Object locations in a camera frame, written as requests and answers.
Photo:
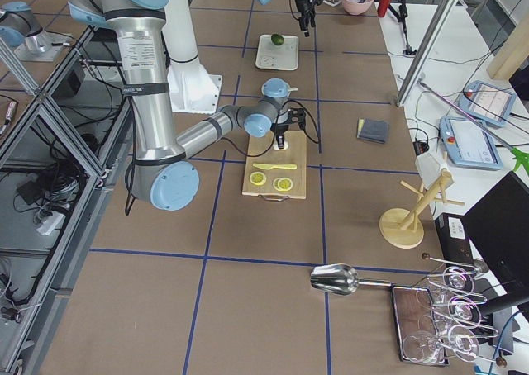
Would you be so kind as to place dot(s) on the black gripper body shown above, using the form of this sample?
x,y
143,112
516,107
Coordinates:
x,y
282,127
306,4

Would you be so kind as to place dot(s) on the white steamed bun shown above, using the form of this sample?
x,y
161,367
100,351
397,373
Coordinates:
x,y
277,147

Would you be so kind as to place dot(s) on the light green ceramic bowl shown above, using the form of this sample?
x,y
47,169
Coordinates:
x,y
276,91

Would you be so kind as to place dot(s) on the pink bowl with ice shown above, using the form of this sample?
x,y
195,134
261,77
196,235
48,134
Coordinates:
x,y
356,7

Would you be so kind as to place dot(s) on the yellow plastic knife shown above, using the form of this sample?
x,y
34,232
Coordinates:
x,y
274,166

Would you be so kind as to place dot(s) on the green lime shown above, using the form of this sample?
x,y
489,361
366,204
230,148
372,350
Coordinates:
x,y
277,39

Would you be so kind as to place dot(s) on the yellow lemon slice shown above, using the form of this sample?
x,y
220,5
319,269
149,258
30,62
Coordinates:
x,y
283,184
258,178

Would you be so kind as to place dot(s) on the upper yellow lemon slice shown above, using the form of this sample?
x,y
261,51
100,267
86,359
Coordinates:
x,y
258,178

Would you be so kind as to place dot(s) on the white rectangular tray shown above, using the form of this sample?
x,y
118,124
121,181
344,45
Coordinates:
x,y
277,57

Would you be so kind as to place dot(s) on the grey yellow sponge cloth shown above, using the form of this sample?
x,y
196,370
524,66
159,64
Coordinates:
x,y
372,130

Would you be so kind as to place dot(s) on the wooden mug tree stand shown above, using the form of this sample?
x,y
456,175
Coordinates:
x,y
402,228

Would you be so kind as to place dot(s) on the metal scoop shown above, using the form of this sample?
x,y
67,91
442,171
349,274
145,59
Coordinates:
x,y
341,279

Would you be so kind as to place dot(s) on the near teach pendant tablet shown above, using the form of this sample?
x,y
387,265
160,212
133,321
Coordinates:
x,y
467,145

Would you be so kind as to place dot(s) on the teach pendant tablet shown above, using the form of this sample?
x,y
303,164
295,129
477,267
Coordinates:
x,y
467,145
487,102

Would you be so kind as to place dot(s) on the far teach pendant tablet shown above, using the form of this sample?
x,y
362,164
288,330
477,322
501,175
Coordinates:
x,y
487,102

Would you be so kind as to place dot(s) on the black monitor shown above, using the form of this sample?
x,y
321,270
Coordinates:
x,y
497,225

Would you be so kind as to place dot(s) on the metal reach grabber pole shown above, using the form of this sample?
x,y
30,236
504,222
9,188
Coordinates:
x,y
520,156

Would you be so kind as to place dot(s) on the dark wooden glass tray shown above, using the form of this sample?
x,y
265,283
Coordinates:
x,y
412,313

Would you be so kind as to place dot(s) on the clear wine glass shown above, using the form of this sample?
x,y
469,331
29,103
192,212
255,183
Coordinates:
x,y
422,348

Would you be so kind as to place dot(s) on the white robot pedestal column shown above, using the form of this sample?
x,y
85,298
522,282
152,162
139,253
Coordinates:
x,y
191,88

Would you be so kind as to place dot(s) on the aluminium frame post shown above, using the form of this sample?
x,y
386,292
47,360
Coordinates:
x,y
437,22

